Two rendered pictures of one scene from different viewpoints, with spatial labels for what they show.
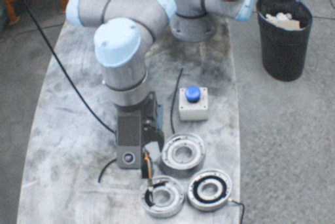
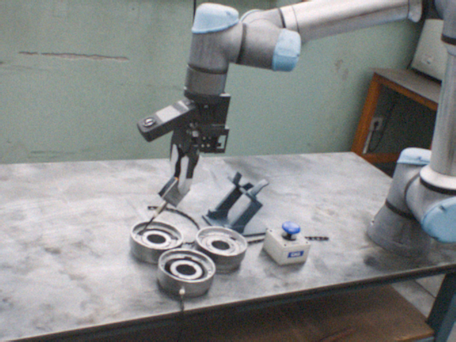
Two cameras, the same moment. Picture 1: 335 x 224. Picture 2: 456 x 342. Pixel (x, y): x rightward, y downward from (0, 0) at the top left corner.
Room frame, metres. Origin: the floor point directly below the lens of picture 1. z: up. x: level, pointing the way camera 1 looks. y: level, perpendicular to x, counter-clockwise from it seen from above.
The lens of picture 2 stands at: (-0.16, -0.77, 1.46)
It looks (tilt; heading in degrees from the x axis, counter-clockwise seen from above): 24 degrees down; 46
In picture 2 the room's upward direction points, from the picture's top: 12 degrees clockwise
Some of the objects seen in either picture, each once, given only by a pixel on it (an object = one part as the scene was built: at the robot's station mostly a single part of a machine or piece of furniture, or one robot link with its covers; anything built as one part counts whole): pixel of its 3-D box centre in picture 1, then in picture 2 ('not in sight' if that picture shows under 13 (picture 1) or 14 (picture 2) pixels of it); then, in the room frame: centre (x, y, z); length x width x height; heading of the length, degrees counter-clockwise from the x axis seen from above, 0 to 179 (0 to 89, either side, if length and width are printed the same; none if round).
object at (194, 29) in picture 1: (192, 16); (404, 221); (1.05, -0.13, 0.85); 0.15 x 0.15 x 0.10
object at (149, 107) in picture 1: (135, 109); (201, 121); (0.54, 0.06, 1.07); 0.09 x 0.08 x 0.12; 170
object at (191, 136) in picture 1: (184, 154); (220, 248); (0.58, -0.02, 0.82); 0.10 x 0.10 x 0.04
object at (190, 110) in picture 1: (193, 101); (288, 244); (0.73, -0.07, 0.82); 0.08 x 0.07 x 0.05; 169
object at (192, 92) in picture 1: (193, 97); (289, 235); (0.72, -0.07, 0.85); 0.04 x 0.04 x 0.05
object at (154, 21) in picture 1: (140, 16); (266, 45); (0.62, 0.02, 1.23); 0.11 x 0.11 x 0.08; 56
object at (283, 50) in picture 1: (284, 38); not in sight; (1.55, -0.70, 0.21); 0.34 x 0.34 x 0.43
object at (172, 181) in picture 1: (162, 198); (155, 242); (0.47, 0.05, 0.82); 0.10 x 0.10 x 0.04
